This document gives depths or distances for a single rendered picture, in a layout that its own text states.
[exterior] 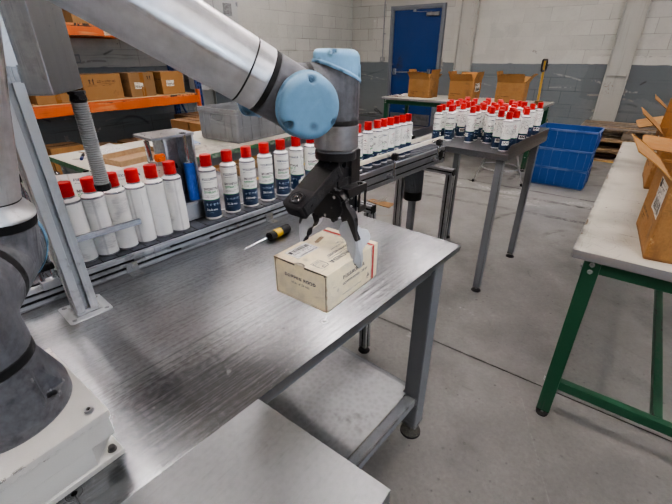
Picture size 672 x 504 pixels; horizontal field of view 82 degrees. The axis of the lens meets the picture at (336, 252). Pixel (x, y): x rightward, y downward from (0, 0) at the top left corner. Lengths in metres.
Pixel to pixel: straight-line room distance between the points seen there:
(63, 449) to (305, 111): 0.52
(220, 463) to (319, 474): 0.14
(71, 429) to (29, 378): 0.08
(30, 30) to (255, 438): 0.77
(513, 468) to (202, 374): 1.28
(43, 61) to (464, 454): 1.68
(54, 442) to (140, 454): 0.12
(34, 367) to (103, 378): 0.22
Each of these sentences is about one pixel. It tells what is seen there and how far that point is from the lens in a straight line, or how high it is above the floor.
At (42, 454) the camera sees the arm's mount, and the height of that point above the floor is 0.92.
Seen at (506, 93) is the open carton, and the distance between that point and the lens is 5.82.
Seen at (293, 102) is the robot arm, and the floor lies 1.30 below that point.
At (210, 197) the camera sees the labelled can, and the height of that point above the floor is 0.96.
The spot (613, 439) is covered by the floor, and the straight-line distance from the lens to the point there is 2.02.
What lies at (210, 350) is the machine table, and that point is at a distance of 0.83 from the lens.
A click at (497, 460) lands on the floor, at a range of 1.75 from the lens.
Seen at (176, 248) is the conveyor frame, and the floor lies 0.85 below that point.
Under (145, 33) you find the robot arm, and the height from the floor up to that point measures 1.37.
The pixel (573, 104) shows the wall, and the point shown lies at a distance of 7.82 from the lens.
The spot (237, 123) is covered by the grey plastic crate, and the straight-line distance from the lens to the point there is 2.82.
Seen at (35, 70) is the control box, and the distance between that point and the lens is 0.91.
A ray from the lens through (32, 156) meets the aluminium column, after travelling 0.93.
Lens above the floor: 1.35
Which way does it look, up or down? 27 degrees down
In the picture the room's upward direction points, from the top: straight up
